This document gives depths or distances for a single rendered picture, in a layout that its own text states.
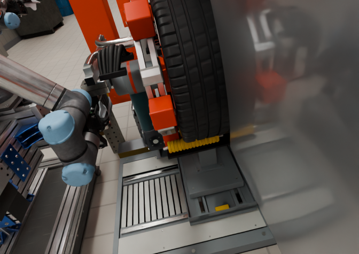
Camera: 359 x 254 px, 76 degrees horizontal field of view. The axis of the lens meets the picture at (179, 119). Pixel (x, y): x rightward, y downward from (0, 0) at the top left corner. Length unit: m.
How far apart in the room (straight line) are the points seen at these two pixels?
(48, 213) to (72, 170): 0.97
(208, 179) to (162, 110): 0.71
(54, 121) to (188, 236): 0.96
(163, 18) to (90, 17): 0.69
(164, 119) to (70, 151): 0.28
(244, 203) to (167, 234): 0.44
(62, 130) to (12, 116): 0.84
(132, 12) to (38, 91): 0.34
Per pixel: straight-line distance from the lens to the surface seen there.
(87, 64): 0.85
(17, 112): 1.39
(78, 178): 0.66
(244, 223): 1.36
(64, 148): 0.62
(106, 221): 1.64
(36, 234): 1.55
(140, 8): 0.75
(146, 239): 1.39
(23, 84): 0.70
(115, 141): 1.93
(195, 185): 1.31
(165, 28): 0.74
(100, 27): 1.38
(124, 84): 0.99
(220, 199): 1.35
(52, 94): 0.70
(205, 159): 1.33
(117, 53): 0.81
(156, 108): 0.72
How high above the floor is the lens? 1.27
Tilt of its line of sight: 37 degrees down
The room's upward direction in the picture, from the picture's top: 13 degrees counter-clockwise
